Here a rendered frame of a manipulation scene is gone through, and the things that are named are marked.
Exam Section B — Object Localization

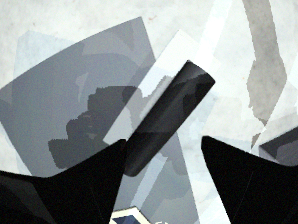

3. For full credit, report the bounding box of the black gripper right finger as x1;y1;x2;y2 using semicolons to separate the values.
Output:
201;136;298;224

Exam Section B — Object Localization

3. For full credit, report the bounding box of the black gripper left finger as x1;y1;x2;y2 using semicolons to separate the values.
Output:
0;139;128;224

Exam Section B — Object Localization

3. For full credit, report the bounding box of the peach square tile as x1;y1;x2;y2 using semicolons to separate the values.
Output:
109;206;150;224

